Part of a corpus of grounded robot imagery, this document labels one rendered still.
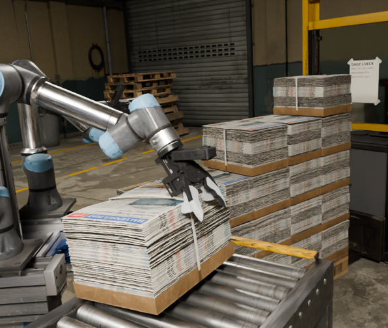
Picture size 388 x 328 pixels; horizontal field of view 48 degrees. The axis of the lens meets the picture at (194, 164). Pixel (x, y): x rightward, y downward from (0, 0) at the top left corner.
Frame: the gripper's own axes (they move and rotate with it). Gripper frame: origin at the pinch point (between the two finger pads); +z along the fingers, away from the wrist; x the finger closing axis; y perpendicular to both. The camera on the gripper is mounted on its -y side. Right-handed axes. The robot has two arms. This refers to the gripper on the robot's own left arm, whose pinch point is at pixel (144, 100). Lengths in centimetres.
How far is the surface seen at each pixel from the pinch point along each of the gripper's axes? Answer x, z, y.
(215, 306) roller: 127, -31, 28
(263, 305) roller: 133, -20, 27
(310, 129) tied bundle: 27, 87, 19
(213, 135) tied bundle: 9.0, 35.5, 20.8
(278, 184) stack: 36, 61, 44
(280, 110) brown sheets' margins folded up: -6, 93, 15
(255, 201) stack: 40, 43, 49
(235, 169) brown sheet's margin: 28, 38, 34
